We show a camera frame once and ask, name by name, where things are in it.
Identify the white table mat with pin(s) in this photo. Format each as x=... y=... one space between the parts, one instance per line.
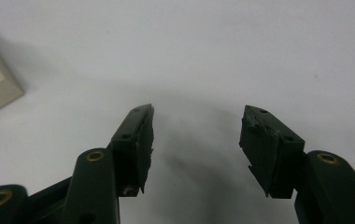
x=197 y=46

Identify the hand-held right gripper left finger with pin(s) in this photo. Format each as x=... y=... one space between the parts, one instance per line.
x=132 y=146

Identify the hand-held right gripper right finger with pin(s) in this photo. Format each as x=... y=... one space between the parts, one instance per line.
x=269 y=149

